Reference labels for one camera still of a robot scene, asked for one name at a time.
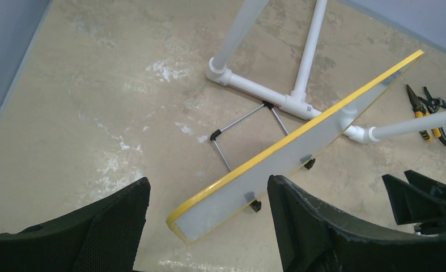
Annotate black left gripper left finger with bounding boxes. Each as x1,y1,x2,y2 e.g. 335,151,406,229
0,177,151,271

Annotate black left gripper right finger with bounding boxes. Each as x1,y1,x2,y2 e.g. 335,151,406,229
267,175,446,271

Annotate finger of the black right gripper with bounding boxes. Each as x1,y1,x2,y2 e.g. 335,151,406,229
404,170,446,201
382,174,446,225

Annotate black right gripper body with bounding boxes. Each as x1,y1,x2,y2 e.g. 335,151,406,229
414,217,446,235

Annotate black metal whiteboard stand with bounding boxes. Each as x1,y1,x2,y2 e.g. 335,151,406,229
209,100,317,214

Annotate yellow framed whiteboard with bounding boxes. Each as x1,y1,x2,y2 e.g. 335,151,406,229
166,50,424,244

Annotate yellow handled needle-nose pliers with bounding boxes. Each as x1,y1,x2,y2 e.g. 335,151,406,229
406,84,432,142

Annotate black handled wire cutters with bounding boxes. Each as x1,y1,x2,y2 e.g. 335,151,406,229
418,86,446,148

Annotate white PVC pipe frame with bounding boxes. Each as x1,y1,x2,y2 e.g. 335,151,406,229
205,0,446,145

